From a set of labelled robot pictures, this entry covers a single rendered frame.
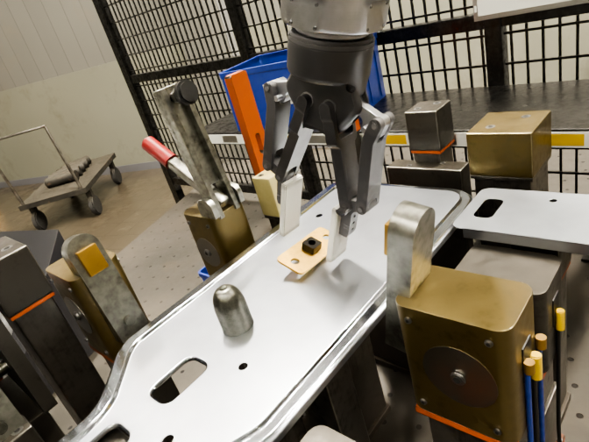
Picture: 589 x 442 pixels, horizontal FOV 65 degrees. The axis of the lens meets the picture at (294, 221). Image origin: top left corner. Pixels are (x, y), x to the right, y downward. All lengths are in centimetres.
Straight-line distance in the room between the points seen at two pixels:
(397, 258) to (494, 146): 31
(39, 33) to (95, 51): 65
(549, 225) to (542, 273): 6
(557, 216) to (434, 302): 23
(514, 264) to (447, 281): 14
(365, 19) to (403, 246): 18
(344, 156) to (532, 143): 26
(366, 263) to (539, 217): 19
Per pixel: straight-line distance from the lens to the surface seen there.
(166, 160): 66
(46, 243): 108
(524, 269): 52
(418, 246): 36
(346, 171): 45
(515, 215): 57
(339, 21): 39
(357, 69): 41
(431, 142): 71
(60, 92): 555
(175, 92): 57
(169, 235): 153
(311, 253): 53
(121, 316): 57
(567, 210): 57
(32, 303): 57
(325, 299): 48
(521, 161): 64
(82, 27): 509
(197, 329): 50
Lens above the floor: 128
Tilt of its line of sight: 26 degrees down
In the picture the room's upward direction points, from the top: 16 degrees counter-clockwise
